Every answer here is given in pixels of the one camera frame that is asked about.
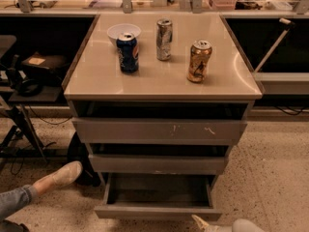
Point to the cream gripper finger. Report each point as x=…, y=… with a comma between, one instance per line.
x=206, y=227

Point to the grey bottom drawer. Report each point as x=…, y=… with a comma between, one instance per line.
x=154, y=196

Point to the grey drawer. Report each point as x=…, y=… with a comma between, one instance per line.
x=159, y=158
x=154, y=196
x=160, y=122

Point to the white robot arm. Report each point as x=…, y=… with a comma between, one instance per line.
x=240, y=225

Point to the grey middle drawer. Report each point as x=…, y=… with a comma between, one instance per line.
x=159, y=158

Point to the grey drawer cabinet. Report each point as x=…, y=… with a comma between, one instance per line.
x=97, y=75

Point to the grey top drawer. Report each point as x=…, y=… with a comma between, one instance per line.
x=160, y=122

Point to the beige shoe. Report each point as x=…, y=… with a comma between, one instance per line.
x=58, y=179

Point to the gold dented can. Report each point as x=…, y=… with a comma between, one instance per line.
x=200, y=54

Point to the blue jeans leg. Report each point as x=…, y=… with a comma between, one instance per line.
x=14, y=200

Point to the blue pepsi can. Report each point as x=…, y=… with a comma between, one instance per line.
x=127, y=47

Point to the silver crushed can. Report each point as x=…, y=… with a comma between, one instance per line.
x=164, y=34

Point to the white bowl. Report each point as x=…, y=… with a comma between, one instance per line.
x=115, y=31

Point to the black bag with label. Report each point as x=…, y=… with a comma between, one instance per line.
x=48, y=70

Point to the black headphones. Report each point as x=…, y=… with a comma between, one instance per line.
x=24, y=86

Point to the white stick with handle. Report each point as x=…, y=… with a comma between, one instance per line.
x=288, y=26

